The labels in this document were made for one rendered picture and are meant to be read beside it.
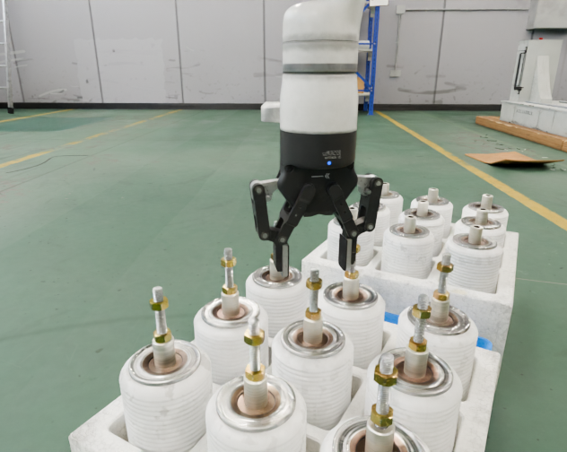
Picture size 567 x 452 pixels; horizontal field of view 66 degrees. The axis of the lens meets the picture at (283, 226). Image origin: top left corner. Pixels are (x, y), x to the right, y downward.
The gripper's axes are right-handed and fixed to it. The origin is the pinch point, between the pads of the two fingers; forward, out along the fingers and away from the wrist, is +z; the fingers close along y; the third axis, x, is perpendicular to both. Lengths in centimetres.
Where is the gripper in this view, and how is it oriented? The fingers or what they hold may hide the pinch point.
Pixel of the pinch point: (314, 260)
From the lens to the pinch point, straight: 47.9
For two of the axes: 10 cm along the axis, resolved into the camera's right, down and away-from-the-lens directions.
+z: 0.0, 9.4, 3.4
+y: 9.8, -0.7, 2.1
